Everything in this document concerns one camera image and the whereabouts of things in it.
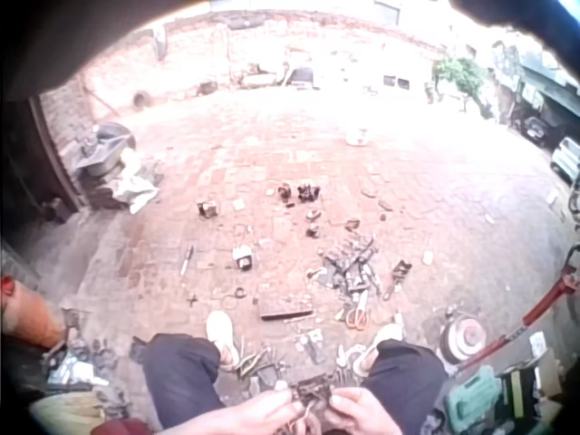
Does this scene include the person's left hand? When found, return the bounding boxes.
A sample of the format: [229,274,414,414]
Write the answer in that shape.
[212,388,310,435]

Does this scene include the person's right hand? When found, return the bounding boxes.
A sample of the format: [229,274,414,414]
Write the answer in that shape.
[323,387,405,435]

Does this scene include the dark greasy metal part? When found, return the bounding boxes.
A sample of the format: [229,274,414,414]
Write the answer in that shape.
[288,374,337,411]

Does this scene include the grey pliers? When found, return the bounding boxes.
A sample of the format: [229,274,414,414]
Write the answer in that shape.
[237,343,274,378]

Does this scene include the dark part with white label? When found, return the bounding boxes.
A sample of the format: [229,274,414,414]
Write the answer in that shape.
[294,329,326,364]

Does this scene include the person's legs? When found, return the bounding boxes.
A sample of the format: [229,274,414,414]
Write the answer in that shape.
[139,309,450,432]

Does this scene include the dark flat metal plate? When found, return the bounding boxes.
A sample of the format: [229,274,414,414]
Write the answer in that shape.
[259,304,315,323]

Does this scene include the green plastic tool case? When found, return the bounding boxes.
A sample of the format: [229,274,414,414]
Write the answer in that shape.
[444,363,505,435]

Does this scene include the red grinding wheel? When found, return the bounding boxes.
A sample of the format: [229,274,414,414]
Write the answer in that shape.
[436,312,487,364]

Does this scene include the red cloth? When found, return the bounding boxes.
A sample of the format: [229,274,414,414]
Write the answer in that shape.
[100,416,151,435]

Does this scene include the black clamp tool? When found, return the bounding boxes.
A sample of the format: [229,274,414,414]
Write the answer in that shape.
[383,259,413,301]

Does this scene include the heap of dark metal tools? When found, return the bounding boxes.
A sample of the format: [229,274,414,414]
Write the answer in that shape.
[316,231,386,301]

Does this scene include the black and yellow tool box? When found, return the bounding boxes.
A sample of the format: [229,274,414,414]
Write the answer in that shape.
[497,365,543,425]

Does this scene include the white boxy engine part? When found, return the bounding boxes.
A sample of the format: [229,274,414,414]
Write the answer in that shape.
[232,244,256,274]

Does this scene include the heap of greasy parts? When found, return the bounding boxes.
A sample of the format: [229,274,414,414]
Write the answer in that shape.
[41,324,133,422]

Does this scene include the small dark motor part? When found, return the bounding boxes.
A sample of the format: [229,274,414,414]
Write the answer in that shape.
[196,198,221,219]

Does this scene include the dark engine block part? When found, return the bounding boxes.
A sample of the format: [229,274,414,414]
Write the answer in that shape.
[296,180,323,205]

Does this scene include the orange cylinder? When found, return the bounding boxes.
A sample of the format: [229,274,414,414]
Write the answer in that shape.
[0,275,65,351]

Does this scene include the heap of drums and sacks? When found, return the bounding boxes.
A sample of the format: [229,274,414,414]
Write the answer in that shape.
[72,121,160,215]

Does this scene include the white vehicle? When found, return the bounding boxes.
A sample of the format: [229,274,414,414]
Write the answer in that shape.
[549,135,580,185]

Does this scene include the dark parked car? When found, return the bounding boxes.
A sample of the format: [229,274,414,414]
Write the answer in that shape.
[520,115,555,147]

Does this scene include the scrap vehicle parts heap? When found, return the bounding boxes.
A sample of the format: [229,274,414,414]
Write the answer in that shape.
[229,48,328,91]

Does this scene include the green tree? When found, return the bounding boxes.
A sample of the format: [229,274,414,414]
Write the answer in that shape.
[431,55,487,106]

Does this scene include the orange handled shears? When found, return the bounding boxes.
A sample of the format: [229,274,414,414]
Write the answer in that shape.
[344,290,373,331]

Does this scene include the white handled screwdriver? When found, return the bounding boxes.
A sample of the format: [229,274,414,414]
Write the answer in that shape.
[179,245,196,277]

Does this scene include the red long jack handle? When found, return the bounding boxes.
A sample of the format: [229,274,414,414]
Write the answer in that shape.
[456,274,580,369]

